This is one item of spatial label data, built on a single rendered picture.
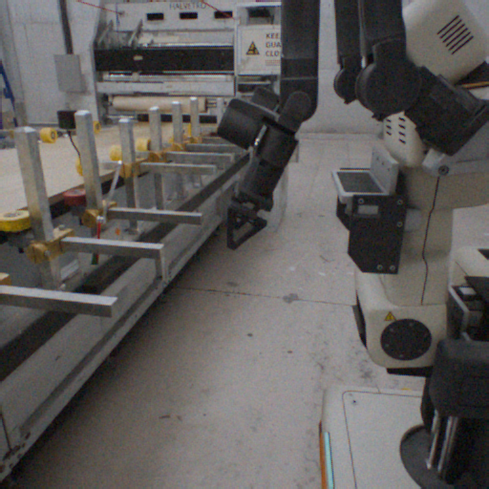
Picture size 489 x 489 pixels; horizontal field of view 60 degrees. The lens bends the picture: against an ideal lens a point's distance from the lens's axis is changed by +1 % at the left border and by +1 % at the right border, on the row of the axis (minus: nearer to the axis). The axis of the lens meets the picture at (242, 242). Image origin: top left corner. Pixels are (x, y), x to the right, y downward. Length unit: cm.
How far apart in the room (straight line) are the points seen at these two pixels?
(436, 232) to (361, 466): 68
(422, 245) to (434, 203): 9
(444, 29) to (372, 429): 106
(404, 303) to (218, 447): 100
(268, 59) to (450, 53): 267
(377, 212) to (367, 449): 75
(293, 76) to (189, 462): 135
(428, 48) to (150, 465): 147
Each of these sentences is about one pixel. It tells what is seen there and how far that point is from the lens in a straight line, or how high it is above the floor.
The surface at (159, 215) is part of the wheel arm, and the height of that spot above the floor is 85.
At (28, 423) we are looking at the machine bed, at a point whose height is 17.
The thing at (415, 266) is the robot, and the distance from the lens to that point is 92.
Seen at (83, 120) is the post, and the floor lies 113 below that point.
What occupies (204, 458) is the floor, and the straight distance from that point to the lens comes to 168.
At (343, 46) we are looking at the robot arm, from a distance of 112.
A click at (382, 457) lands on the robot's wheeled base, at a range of 136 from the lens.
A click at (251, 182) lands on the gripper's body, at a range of 70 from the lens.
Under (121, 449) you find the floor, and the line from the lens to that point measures 176.
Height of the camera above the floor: 125
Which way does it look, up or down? 21 degrees down
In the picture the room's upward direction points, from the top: straight up
